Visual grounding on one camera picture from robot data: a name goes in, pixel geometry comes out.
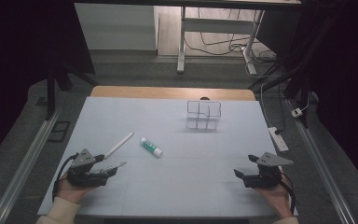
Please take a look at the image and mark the wooden table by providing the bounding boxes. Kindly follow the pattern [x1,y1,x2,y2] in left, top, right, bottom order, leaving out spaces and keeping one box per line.
[89,85,256,102]

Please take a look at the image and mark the aluminium rail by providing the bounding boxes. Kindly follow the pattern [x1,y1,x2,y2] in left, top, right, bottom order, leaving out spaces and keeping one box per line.
[286,98,357,224]
[0,107,62,224]

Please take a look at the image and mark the white adapter with cable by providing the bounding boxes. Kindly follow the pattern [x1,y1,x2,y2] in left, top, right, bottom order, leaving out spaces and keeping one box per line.
[290,98,310,119]

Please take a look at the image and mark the person's left hand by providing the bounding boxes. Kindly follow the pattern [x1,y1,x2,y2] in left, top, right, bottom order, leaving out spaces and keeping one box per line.
[55,172,98,205]

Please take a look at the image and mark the person's right hand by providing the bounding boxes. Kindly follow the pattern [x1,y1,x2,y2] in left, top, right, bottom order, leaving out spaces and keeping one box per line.
[254,173,294,219]

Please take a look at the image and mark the black tripod stand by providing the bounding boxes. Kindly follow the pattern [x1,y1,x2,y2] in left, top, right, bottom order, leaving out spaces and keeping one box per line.
[44,60,100,121]
[247,57,312,129]

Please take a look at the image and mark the hand-held gripper cable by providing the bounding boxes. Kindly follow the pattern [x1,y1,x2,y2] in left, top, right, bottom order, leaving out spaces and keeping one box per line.
[279,172,297,217]
[51,152,80,203]

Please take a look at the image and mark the white power strip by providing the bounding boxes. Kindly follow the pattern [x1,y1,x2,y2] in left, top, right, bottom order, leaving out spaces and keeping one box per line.
[267,126,290,153]

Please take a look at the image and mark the white pen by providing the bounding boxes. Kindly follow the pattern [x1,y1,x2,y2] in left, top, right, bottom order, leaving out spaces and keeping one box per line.
[103,131,135,161]

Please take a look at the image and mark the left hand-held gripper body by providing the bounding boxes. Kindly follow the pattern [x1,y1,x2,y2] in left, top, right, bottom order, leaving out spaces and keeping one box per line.
[65,148,107,189]

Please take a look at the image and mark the right hand-held gripper cable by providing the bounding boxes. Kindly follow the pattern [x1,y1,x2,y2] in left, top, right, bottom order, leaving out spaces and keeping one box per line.
[279,172,297,217]

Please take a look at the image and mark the black floor frame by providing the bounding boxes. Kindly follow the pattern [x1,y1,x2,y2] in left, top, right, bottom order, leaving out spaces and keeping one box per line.
[47,120,72,144]

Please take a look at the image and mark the black floor cables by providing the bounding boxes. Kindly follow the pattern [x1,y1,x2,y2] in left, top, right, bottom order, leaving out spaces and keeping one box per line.
[184,7,278,63]

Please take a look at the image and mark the white cabinet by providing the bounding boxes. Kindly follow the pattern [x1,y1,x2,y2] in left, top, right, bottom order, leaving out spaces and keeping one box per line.
[74,2,158,51]

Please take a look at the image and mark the clear acrylic organizer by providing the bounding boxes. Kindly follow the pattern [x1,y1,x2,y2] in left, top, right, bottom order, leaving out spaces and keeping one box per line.
[185,99,223,132]

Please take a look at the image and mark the white table cover board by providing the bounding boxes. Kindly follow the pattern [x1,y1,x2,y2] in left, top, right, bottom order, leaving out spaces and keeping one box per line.
[36,95,299,217]

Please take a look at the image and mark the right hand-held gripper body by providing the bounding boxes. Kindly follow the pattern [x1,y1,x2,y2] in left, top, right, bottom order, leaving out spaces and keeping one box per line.
[242,151,294,189]

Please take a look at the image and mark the white desk frame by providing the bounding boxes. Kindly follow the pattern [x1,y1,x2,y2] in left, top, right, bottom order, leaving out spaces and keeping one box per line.
[176,6,266,76]

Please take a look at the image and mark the green and white glue stick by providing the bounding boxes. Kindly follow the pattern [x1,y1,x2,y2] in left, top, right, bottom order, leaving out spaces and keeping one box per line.
[139,136,164,159]

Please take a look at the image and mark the left hand-held gripper cable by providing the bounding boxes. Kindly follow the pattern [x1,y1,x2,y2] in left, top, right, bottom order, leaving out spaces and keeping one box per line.
[51,152,80,203]

